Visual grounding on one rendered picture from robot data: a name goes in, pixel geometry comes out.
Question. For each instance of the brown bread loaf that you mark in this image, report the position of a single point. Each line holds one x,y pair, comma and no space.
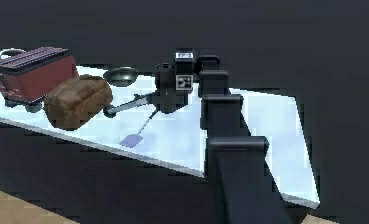
78,101

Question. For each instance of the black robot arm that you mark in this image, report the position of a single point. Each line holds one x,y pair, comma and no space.
235,160

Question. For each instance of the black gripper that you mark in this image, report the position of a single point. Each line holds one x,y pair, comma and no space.
166,90

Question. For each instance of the red toaster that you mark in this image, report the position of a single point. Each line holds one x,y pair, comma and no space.
35,76

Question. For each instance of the blue spatula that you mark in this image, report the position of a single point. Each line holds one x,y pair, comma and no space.
137,133

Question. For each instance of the dark metal pan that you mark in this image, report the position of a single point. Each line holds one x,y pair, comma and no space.
121,76

